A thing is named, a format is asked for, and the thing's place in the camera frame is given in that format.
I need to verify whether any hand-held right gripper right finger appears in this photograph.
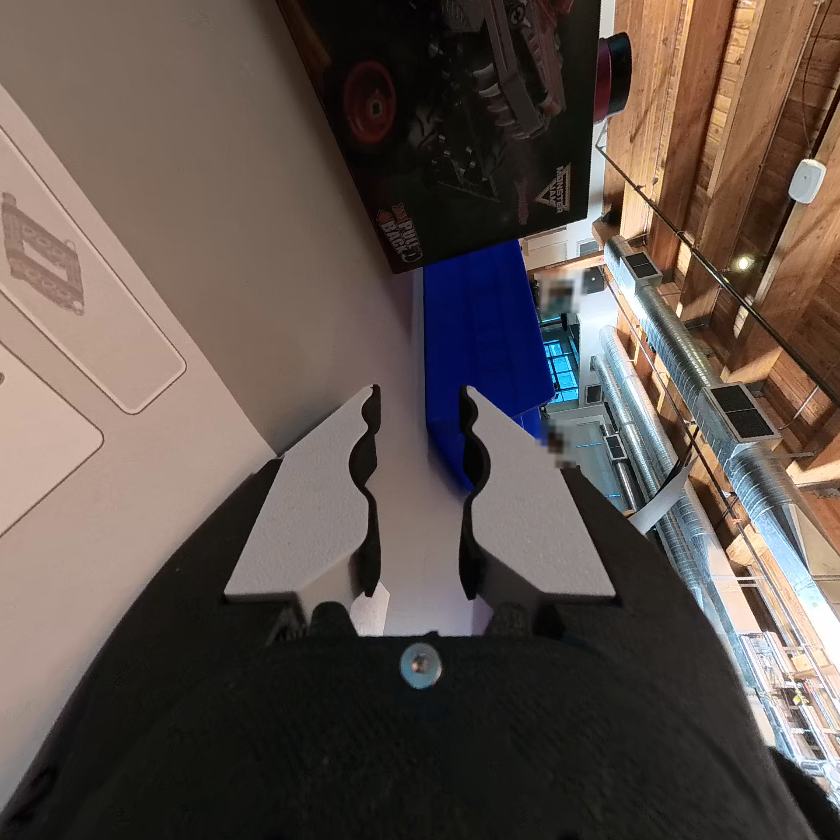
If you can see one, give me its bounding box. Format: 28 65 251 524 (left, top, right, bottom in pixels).
458 385 617 623

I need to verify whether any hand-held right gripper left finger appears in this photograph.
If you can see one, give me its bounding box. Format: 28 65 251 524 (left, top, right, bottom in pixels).
224 385 382 624

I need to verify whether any white flat strip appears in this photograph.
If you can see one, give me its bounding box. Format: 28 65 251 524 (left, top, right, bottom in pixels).
626 456 698 533

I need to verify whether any blue plastic bin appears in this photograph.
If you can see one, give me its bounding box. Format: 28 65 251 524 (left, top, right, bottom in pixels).
422 239 556 493

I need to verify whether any white instruction booklet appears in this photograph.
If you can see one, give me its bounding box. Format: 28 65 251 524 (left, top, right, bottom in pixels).
0 84 278 802

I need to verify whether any metal shelving rack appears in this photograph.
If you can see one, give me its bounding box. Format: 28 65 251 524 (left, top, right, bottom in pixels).
738 626 840 788

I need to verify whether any black toy truck box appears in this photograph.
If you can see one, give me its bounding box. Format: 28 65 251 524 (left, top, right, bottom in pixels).
276 0 602 275

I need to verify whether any white ceiling sensor box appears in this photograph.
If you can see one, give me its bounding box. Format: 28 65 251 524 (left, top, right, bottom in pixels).
789 157 828 205

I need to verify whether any red and black cylinder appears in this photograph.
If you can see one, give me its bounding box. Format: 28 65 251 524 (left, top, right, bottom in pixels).
596 31 635 124

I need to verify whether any slim metal air duct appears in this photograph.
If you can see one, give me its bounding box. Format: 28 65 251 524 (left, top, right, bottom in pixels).
592 325 729 637

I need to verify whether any large metal air duct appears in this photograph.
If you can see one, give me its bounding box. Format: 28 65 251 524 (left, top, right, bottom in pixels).
602 235 840 631

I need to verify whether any black ceiling track rail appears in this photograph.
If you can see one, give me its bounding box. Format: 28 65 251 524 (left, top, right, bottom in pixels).
594 125 840 395

